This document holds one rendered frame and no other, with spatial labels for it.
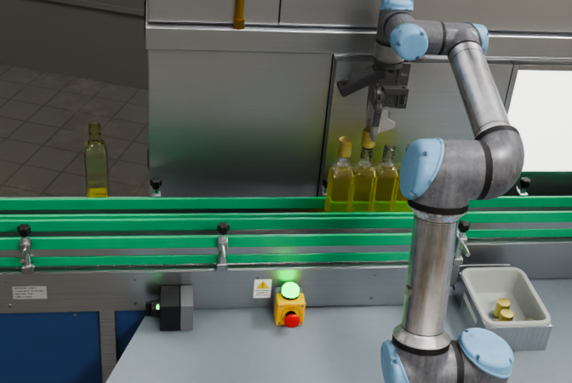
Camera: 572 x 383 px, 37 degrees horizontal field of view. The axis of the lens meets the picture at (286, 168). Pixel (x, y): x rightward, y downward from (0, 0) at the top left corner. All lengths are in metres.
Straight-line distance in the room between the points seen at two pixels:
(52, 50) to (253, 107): 3.05
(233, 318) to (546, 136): 0.99
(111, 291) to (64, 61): 3.13
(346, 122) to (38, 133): 2.58
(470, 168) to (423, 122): 0.70
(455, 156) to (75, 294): 1.02
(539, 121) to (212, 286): 0.99
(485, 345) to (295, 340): 0.52
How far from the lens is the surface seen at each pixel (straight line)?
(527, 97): 2.36
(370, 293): 2.21
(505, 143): 1.67
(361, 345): 2.13
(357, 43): 2.15
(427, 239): 1.64
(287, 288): 2.10
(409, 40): 1.86
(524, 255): 2.41
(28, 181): 4.15
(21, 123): 4.65
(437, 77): 2.24
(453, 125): 2.32
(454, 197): 1.61
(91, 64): 5.07
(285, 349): 2.09
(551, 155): 2.48
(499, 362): 1.78
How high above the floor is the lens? 2.16
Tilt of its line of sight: 31 degrees down
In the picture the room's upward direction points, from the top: 5 degrees clockwise
